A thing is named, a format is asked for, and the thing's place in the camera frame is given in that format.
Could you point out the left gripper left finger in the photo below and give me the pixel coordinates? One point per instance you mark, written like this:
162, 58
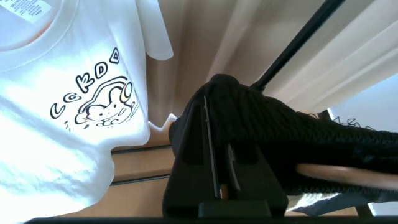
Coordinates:
186, 186

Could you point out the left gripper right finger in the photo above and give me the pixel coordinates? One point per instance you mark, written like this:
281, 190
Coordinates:
261, 186

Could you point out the black garment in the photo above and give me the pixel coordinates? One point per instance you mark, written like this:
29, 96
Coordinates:
264, 118

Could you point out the pink clothes hanger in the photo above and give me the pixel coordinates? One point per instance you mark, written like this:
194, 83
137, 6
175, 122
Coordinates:
342, 175

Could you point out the white printed shirt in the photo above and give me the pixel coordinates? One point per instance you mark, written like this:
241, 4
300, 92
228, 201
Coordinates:
46, 140

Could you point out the white laundry basket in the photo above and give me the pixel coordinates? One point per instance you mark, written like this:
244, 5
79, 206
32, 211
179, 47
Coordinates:
311, 202

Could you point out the black clothes rack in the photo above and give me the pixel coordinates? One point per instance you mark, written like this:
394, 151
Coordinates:
295, 40

